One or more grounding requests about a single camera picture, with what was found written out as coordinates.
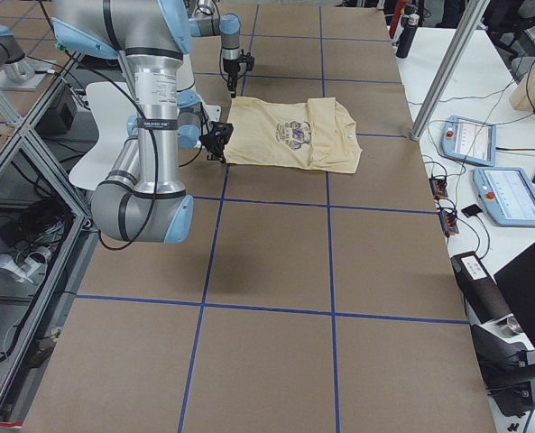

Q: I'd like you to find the aluminium frame post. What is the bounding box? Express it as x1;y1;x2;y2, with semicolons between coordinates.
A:
410;0;490;142

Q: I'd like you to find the white plastic chair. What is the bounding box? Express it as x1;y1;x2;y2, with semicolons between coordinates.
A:
69;81;135;191

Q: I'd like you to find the near blue teach pendant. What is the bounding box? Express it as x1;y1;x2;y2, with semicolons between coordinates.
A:
472;167;535;227

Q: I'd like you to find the blue teach pendant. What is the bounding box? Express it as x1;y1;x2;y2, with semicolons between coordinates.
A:
472;167;535;227
440;115;496;167

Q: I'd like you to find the yellow printed long-sleeve shirt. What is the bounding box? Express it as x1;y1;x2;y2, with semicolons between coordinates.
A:
224;97;362;174

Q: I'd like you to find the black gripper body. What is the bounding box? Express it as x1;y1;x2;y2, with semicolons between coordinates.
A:
222;57;241;84
201;121;234;158

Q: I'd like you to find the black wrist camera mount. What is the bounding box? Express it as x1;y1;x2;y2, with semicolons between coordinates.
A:
239;51;254;74

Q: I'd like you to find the black water bottle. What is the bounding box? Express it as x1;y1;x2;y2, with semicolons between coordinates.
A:
395;3;420;59

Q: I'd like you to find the far blue teach pendant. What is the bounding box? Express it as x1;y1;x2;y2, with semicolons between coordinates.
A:
440;115;496;167

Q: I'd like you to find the black small device on table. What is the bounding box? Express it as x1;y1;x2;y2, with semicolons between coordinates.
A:
461;204;482;217

